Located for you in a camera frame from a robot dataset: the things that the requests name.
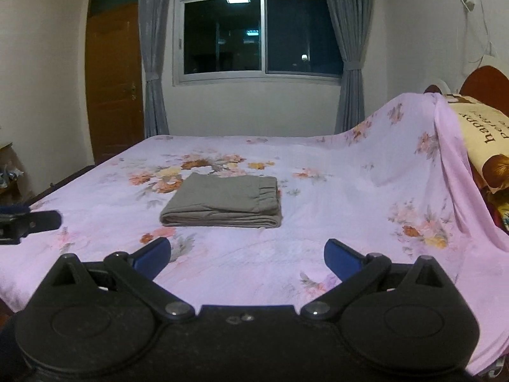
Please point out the sliding glass window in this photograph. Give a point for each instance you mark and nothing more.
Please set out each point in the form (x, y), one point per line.
(258, 32)

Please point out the wooden headboard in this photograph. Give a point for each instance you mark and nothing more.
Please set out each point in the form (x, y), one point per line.
(487, 85)

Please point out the grey pants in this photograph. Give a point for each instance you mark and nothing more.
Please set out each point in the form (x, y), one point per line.
(222, 201)

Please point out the cream printed pillow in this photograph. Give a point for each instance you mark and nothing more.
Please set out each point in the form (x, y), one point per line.
(489, 135)

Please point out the colourful printed cloth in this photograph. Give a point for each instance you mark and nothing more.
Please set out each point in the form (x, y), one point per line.
(502, 217)

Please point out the pink floral bed sheet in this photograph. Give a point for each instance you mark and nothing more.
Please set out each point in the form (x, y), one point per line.
(338, 215)

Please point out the white wall socket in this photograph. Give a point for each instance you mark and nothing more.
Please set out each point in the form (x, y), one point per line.
(467, 0)

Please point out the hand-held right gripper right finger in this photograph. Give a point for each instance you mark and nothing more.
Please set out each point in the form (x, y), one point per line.
(338, 256)

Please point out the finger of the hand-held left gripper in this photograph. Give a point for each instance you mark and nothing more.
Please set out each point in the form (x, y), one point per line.
(39, 221)

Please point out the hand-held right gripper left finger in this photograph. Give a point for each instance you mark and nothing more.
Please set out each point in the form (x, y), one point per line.
(153, 256)

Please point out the grey curtain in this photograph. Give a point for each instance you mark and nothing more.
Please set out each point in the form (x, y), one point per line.
(350, 47)
(153, 47)

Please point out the dark bed frame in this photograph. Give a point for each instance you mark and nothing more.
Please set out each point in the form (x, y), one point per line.
(59, 185)

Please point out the brown wooden door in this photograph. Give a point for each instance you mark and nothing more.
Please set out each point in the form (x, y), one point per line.
(115, 87)

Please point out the cluttered bedside table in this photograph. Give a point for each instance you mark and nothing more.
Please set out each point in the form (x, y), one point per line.
(8, 171)

